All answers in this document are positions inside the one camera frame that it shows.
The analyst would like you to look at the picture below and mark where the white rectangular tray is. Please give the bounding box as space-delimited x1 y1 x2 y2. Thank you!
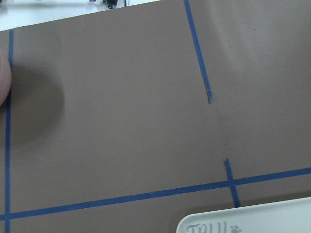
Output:
176 198 311 233

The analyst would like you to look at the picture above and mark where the pink bowl with ice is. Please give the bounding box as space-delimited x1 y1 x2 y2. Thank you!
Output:
0 48 12 105

